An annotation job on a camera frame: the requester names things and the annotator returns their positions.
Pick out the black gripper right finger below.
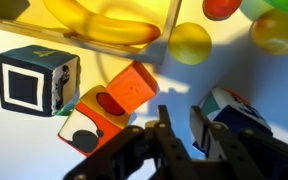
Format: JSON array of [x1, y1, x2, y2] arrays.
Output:
[[189, 105, 288, 180]]

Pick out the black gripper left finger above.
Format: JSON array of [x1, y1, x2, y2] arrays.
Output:
[[63, 104, 200, 180]]

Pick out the soft cube with green triangle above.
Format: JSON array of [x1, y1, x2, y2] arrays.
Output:
[[192, 87, 274, 161]]

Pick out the small orange block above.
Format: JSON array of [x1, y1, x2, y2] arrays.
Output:
[[105, 60, 159, 114]]

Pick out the wooden tray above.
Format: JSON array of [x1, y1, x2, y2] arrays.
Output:
[[0, 0, 183, 66]]

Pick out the red orange soft cube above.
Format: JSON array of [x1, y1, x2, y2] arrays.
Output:
[[57, 84, 132, 158]]

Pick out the yellow toy lemon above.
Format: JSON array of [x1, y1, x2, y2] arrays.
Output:
[[168, 21, 214, 66]]

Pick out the yellow orange toy peach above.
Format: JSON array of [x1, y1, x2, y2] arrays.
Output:
[[250, 8, 288, 56]]

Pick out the yellow toy banana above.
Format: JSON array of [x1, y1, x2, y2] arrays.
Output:
[[42, 0, 162, 46]]

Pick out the small red toy fruit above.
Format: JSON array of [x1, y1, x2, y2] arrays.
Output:
[[202, 0, 243, 22]]

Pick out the dark teal soft cube four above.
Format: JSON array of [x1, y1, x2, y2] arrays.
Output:
[[0, 44, 82, 118]]

